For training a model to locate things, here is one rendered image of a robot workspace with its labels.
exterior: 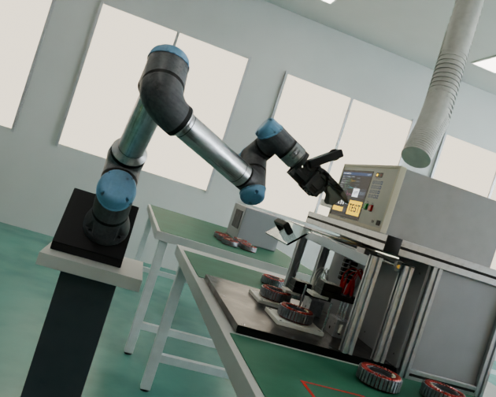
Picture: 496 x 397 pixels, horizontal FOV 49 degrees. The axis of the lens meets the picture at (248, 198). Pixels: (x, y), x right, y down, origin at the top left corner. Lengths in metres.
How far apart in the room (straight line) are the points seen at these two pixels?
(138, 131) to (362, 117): 5.40
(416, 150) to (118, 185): 1.78
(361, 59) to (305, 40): 0.74
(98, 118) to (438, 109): 4.10
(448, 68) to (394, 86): 3.80
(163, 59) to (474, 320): 1.14
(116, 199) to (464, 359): 1.12
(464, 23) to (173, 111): 2.33
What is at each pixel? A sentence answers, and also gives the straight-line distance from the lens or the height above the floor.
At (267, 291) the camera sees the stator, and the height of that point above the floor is 0.81.
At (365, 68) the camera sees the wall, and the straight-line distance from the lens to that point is 6.97.
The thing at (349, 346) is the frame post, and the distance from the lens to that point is 1.58.
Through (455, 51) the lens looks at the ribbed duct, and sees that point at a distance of 3.38.
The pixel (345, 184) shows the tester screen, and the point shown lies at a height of 1.24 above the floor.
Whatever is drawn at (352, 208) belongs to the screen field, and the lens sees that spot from 1.86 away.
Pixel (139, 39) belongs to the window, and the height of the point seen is 2.37.
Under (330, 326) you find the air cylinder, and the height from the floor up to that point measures 0.79.
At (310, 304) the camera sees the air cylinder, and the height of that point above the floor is 0.81.
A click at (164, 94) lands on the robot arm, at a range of 1.42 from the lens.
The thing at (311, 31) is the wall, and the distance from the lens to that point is 6.80.
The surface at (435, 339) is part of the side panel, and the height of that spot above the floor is 0.88.
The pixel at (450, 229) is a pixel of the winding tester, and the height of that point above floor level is 1.19.
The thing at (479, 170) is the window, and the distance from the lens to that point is 7.67.
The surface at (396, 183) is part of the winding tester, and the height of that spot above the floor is 1.27.
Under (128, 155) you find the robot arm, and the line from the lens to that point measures 1.74.
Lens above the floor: 1.10
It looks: level
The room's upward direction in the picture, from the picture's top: 18 degrees clockwise
